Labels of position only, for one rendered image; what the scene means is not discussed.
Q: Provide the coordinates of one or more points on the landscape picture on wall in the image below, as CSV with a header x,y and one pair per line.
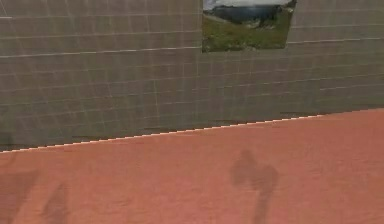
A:
x,y
246,30

